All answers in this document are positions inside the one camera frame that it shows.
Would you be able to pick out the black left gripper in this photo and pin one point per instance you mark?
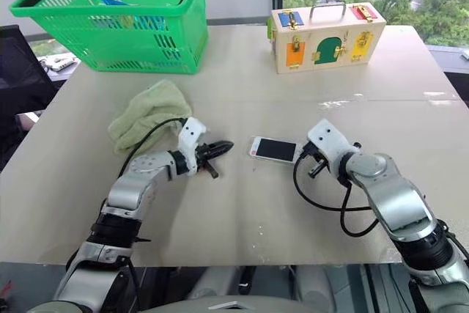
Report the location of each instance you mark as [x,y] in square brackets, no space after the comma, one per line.
[205,161]

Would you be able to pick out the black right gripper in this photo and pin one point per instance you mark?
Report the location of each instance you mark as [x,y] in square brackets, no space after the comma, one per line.
[315,155]

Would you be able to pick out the white smartphone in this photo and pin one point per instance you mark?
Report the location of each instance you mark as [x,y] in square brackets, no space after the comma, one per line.
[275,149]

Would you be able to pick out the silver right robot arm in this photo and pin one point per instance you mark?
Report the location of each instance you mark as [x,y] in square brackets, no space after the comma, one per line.
[388,184]

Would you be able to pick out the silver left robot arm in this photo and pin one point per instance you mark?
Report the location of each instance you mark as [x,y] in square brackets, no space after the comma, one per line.
[146,166]

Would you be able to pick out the light green towel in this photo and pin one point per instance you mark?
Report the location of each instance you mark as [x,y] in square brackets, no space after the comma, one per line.
[154,111]

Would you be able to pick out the wooden lock box toy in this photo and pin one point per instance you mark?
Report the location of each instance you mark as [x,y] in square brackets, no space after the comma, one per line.
[326,38]

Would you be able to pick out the grey rounded shape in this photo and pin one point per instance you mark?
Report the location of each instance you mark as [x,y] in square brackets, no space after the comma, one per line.
[315,287]

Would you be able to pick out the green plastic shopping basket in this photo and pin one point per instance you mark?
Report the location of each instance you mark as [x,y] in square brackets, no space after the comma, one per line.
[110,45]

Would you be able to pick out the dark desk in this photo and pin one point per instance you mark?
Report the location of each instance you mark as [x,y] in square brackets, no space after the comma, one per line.
[452,69]

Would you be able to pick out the small white object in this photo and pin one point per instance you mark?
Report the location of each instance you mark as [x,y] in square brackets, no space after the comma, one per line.
[465,54]

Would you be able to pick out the white power strip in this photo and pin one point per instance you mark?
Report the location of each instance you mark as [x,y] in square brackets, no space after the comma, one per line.
[60,64]

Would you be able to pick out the white flat device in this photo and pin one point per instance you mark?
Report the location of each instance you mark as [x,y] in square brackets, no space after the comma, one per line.
[27,118]

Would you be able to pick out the black office chair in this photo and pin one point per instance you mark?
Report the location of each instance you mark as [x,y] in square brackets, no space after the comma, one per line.
[18,82]

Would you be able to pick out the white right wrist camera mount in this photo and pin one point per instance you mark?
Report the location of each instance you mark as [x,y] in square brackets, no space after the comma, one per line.
[329,140]

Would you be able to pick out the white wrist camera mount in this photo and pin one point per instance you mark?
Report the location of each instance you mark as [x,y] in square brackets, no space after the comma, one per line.
[190,137]
[329,140]

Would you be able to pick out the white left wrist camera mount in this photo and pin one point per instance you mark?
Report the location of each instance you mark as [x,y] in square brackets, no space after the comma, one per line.
[190,137]

